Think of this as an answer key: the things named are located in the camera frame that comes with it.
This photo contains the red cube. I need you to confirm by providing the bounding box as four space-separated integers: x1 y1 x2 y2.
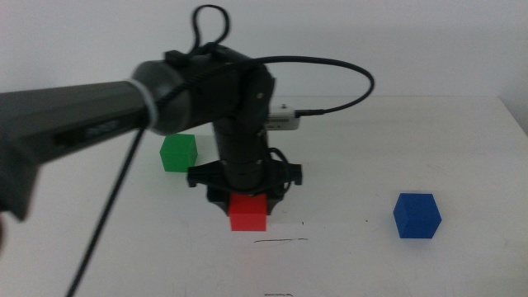
228 193 268 232

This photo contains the green cube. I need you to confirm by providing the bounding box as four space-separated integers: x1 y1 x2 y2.
159 133 199 173

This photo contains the blue cube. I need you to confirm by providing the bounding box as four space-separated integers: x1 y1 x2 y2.
393 192 443 239

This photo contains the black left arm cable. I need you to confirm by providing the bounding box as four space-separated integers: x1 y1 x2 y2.
64 3 375 297

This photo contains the white left arm cable tie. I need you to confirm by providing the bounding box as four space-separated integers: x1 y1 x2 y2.
130 77 160 130

